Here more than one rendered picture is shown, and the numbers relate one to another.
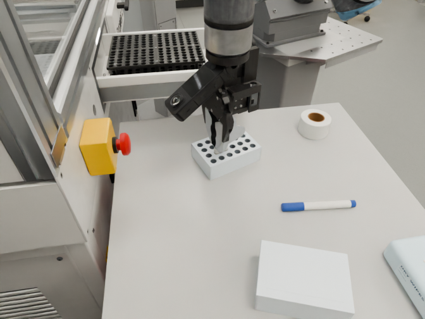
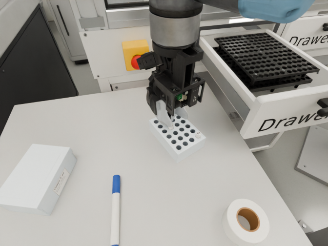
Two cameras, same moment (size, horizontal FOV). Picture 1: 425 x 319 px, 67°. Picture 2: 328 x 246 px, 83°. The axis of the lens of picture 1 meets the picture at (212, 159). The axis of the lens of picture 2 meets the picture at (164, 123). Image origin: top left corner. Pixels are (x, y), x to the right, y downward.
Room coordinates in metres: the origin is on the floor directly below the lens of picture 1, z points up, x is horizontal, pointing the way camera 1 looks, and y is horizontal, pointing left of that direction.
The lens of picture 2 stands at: (0.46, -0.32, 1.14)
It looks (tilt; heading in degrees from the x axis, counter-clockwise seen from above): 48 degrees down; 86
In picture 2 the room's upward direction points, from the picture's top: straight up
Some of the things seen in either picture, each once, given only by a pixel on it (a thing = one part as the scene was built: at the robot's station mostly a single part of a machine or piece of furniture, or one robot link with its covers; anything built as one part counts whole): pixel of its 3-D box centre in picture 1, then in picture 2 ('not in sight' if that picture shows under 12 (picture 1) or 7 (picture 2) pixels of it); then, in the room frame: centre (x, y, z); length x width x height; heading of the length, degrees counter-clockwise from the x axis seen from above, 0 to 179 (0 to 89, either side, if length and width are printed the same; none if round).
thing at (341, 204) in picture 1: (318, 205); (115, 209); (0.37, -0.20, 0.77); 0.14 x 0.02 x 0.02; 94
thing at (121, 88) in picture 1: (153, 61); (254, 62); (0.76, 0.15, 0.86); 0.40 x 0.26 x 0.06; 99
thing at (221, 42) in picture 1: (227, 35); (176, 25); (0.50, -0.02, 1.03); 0.08 x 0.08 x 0.05
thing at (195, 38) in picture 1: (197, 45); (285, 73); (0.78, 0.04, 0.90); 0.18 x 0.02 x 0.01; 9
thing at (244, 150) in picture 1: (226, 151); (175, 133); (0.51, -0.03, 0.78); 0.12 x 0.08 x 0.04; 120
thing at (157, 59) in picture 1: (157, 59); (256, 62); (0.76, 0.14, 0.87); 0.22 x 0.18 x 0.06; 99
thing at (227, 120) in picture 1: (223, 119); (157, 96); (0.47, -0.02, 0.89); 0.05 x 0.02 x 0.09; 30
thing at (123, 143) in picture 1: (121, 144); (137, 61); (0.42, 0.16, 0.88); 0.04 x 0.03 x 0.04; 9
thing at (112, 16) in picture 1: (116, 16); (318, 32); (1.05, 0.31, 0.87); 0.29 x 0.02 x 0.11; 9
